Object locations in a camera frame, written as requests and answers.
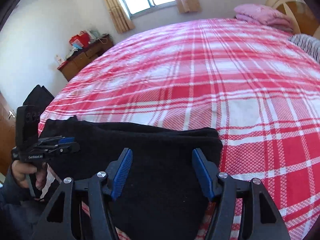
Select black pants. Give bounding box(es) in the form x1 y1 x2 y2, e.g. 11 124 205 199
41 118 222 239

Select dark sleeve forearm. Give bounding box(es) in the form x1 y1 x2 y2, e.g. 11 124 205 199
1 169 46 239

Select person's left hand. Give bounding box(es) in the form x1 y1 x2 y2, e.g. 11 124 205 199
11 160 48 190

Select black folding chair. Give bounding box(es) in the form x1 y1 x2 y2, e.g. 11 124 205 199
23 85 54 109

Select brown wooden door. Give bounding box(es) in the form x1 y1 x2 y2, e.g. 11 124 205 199
0 94 16 176

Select brown wooden desk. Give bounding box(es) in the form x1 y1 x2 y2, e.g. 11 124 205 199
57 34 114 81

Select red gift bag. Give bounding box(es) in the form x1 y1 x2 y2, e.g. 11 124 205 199
69 31 91 48

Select red white plaid bedsheet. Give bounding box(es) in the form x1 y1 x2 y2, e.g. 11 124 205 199
39 19 319 239

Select left beige curtain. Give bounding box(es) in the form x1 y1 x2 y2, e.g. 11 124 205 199
104 0 135 34

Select striped pillow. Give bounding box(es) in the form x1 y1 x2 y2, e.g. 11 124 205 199
288 34 320 63

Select pink folded blanket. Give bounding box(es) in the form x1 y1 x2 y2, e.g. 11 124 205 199
234 4 293 33

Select cream wooden headboard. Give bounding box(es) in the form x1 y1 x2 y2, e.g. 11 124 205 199
265 0 319 39

